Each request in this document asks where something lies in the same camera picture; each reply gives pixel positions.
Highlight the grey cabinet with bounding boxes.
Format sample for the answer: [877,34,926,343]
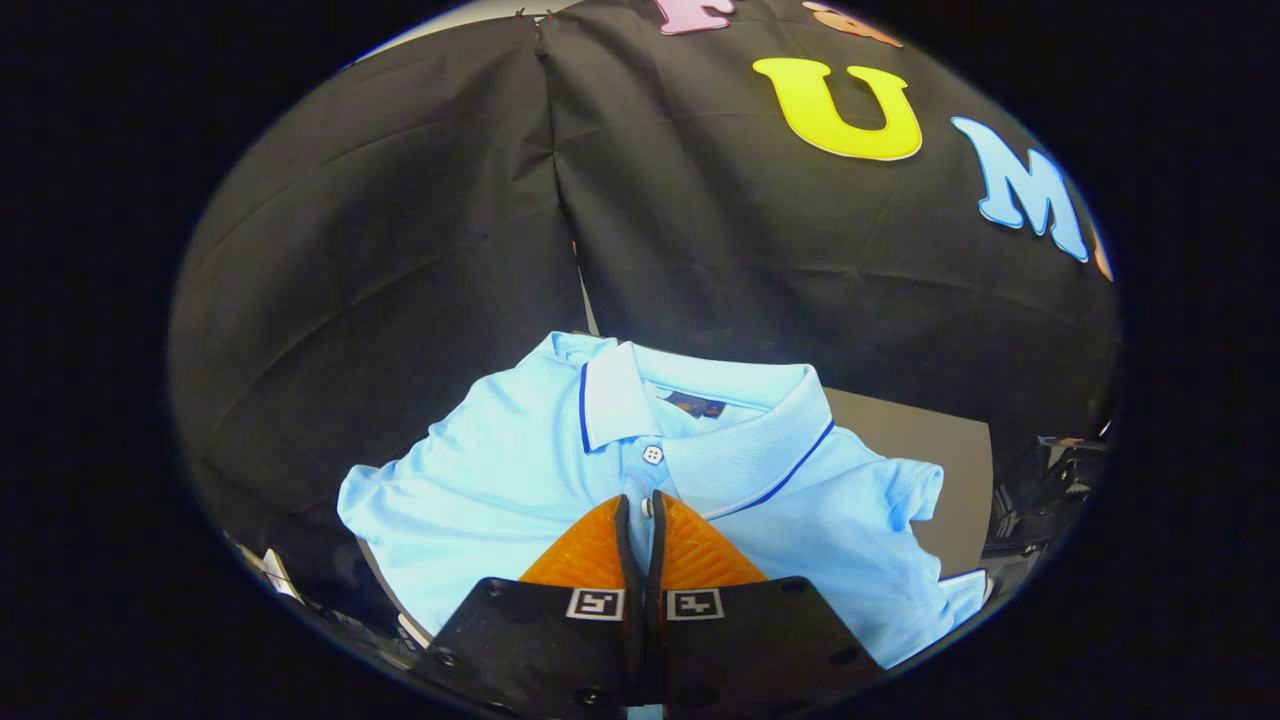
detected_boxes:
[355,388,994,646]

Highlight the light blue polo shirt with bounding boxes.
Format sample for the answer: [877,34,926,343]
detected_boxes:
[337,332,991,669]

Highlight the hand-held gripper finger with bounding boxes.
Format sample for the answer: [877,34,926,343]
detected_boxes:
[410,493,647,711]
[645,490,887,716]

